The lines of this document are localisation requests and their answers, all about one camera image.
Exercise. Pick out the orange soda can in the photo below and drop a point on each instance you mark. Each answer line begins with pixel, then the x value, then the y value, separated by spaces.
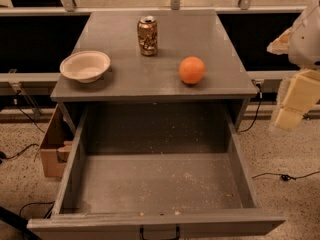
pixel 147 35

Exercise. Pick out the white paper bowl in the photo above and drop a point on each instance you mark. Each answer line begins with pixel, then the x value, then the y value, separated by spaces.
pixel 85 66

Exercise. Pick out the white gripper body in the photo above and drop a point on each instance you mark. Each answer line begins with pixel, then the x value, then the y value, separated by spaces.
pixel 306 40

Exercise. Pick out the metal railing frame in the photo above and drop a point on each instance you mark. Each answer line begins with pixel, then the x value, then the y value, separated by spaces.
pixel 44 82

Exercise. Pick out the orange fruit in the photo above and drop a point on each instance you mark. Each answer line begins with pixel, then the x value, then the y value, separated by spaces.
pixel 192 70

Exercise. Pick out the black drawer handle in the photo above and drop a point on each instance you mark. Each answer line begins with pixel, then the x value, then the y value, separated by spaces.
pixel 159 233

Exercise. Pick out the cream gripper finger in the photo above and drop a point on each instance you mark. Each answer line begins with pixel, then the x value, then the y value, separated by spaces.
pixel 281 44
pixel 297 95

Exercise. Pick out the grey cabinet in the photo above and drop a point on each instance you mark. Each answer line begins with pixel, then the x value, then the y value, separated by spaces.
pixel 154 80

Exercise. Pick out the cardboard box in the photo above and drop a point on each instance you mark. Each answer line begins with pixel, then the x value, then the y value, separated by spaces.
pixel 55 146

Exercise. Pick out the grey open top drawer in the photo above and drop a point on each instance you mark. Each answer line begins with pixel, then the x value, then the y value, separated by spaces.
pixel 119 177

